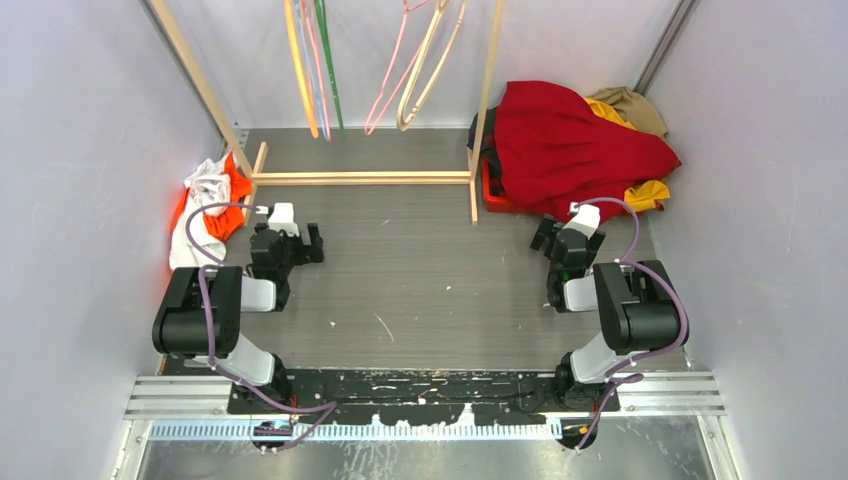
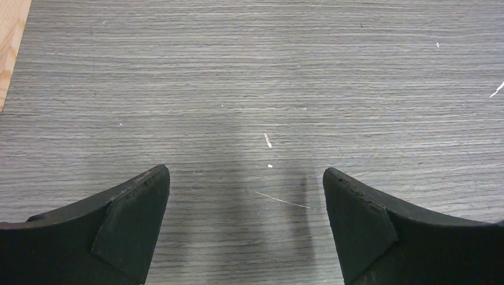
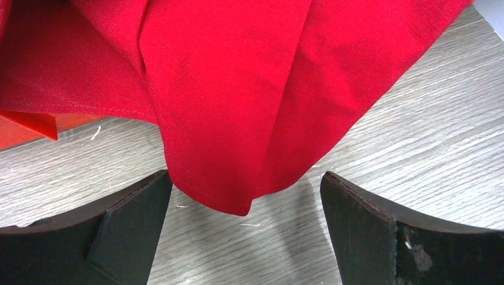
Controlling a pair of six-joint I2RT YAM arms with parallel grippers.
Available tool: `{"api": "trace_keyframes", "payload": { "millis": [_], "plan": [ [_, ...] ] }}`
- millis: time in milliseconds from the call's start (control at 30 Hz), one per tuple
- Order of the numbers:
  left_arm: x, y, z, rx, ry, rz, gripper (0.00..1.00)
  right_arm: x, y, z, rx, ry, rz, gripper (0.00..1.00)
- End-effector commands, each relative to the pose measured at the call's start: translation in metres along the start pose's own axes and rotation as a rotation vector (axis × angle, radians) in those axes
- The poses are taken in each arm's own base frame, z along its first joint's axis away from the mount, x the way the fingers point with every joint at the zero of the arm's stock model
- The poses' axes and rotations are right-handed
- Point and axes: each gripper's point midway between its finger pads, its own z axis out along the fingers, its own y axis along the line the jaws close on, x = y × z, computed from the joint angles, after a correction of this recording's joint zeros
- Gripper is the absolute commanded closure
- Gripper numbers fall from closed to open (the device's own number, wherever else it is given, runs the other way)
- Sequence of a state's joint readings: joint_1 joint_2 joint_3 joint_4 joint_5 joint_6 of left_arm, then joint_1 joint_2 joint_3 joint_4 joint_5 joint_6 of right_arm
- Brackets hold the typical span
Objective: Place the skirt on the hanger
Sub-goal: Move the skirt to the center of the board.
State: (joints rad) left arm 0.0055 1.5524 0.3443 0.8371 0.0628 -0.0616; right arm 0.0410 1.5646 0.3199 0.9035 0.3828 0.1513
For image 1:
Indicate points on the wooden clothes rack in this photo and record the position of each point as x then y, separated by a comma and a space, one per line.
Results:
175, 36

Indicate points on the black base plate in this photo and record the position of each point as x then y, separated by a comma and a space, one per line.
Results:
438, 397

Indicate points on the orange hanger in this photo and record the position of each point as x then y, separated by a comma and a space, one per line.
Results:
300, 73

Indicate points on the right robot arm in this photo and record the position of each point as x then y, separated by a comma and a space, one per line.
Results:
636, 313

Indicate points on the dark plaid garment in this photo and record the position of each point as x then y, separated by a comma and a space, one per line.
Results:
488, 150

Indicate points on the tan garment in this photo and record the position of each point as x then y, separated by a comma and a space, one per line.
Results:
627, 108

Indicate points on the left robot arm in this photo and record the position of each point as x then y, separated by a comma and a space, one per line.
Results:
200, 315

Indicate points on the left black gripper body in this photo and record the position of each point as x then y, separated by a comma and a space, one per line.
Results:
287, 242

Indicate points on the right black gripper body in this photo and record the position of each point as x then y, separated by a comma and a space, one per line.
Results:
554, 243

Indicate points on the red skirt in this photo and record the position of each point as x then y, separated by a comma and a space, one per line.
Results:
554, 151

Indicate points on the pink wire hanger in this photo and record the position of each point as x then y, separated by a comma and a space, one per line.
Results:
393, 80

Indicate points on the red plastic bin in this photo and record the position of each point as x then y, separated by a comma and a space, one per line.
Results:
494, 196

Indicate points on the green hanger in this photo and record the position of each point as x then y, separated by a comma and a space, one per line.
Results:
321, 15

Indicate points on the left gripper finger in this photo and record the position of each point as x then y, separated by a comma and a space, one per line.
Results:
315, 237
302, 254

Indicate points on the light blue hanger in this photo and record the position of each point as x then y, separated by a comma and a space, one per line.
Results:
307, 48

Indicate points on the yellow garment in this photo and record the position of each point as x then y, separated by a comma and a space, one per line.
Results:
647, 163

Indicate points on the orange and white garment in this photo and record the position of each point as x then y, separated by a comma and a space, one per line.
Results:
208, 214

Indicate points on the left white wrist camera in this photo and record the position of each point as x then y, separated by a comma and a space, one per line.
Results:
280, 217

